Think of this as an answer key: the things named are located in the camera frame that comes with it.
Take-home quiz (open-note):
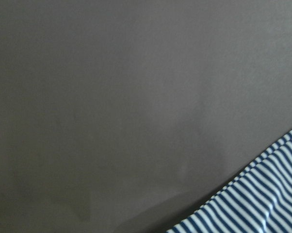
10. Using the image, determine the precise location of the navy white striped polo shirt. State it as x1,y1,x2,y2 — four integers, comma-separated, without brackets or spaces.
170,129,292,233

